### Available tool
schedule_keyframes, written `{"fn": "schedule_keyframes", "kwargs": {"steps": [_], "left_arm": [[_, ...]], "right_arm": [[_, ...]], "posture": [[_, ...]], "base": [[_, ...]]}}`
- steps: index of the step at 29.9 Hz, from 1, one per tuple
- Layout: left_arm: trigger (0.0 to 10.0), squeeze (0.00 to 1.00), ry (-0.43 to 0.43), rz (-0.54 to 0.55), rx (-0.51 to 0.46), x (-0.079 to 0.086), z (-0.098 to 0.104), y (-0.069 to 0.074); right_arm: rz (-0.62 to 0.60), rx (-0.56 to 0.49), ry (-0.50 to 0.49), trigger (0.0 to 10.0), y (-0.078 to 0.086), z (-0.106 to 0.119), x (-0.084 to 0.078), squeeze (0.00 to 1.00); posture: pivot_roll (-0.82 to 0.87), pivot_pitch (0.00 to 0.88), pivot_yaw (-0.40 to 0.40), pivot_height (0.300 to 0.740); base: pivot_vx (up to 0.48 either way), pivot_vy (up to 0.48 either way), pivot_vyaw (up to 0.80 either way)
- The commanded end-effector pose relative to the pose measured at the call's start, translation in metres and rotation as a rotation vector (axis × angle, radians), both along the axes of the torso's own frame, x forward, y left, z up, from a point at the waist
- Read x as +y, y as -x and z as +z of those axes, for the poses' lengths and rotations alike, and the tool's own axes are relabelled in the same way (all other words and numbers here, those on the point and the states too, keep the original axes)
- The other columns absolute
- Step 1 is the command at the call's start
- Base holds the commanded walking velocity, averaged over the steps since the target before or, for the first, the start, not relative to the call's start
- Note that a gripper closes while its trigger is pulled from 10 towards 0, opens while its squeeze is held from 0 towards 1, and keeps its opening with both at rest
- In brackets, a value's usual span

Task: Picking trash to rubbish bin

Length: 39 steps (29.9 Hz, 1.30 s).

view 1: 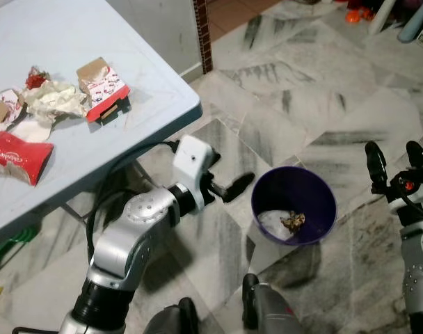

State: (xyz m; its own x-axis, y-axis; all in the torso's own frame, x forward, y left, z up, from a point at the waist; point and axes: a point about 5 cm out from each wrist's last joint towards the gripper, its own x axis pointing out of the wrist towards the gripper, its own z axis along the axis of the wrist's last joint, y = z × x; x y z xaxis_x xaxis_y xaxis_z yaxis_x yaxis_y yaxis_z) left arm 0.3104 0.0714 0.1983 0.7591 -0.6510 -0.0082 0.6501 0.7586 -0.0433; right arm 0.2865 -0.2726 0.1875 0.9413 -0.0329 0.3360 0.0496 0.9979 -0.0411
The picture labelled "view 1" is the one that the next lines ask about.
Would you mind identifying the cream crumpled paper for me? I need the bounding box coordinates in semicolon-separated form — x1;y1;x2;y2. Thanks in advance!
22;79;92;125

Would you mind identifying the grey left robot leg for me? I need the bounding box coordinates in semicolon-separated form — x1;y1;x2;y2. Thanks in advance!
143;297;198;334

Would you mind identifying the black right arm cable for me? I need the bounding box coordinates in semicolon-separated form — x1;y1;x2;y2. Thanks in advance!
389;182;423;223

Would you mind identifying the small red crumpled wrapper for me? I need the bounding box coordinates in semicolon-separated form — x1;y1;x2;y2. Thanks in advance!
25;67;52;90

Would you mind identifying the orange toy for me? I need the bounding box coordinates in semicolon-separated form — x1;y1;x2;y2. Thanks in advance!
345;3;379;24

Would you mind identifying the white paper napkin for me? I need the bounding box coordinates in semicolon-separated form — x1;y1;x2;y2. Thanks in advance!
10;115;56;145

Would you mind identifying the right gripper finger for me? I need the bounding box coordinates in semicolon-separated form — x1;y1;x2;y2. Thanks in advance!
367;141;388;187
406;141;423;171

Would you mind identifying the red white cardboard food box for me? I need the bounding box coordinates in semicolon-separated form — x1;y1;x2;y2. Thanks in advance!
76;57;132;125

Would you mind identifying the brown crumpled trash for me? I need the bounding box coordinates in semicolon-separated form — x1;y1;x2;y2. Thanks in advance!
280;212;307;234

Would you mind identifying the grey right robot leg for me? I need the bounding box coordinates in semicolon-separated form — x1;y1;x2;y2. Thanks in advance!
241;273;306;334

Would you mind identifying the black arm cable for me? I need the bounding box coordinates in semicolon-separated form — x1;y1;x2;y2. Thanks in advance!
389;182;423;223
85;139;181;265

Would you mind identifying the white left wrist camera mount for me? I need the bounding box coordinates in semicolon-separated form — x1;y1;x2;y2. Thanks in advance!
171;134;221;196

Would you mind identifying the red paper packet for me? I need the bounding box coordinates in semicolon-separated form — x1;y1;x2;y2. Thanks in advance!
0;130;55;186

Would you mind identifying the green ribbed plastic object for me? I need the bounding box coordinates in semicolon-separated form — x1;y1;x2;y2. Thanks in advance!
0;226;38;265

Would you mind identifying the grey robot leg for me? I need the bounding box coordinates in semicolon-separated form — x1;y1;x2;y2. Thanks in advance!
241;273;306;334
143;297;198;334

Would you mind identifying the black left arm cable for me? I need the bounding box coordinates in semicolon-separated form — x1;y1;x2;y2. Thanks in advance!
85;139;181;265

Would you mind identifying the white plastic furniture leg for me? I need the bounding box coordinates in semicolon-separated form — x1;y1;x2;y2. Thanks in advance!
368;0;397;35

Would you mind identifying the red white printed carton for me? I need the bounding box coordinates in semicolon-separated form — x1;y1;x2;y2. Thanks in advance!
0;87;26;136

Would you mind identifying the purple plastic rubbish bin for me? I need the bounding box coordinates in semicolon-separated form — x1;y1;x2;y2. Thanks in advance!
251;166;337;246

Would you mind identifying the white crumpled plastic trash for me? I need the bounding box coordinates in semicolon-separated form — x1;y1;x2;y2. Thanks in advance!
257;210;296;241

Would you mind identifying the brown mosaic tile pillar edge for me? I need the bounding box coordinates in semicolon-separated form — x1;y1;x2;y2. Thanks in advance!
193;0;214;74

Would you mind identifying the blue plastic stool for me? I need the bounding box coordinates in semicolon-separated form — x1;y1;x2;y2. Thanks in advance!
396;0;423;44

